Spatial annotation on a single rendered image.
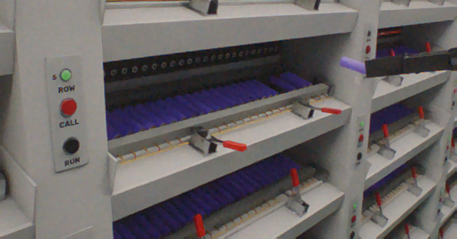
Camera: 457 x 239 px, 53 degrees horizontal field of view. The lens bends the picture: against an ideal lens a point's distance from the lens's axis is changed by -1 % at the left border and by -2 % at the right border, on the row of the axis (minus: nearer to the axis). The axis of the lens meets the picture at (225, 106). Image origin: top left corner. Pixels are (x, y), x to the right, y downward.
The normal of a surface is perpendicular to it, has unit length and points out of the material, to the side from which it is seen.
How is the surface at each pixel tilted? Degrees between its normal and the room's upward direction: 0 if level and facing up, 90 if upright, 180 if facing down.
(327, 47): 90
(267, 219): 17
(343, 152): 90
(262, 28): 107
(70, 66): 90
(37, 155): 90
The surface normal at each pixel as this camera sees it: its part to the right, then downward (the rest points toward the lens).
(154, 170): 0.23, -0.87
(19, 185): -0.67, 0.18
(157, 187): 0.70, 0.45
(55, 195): 0.74, 0.17
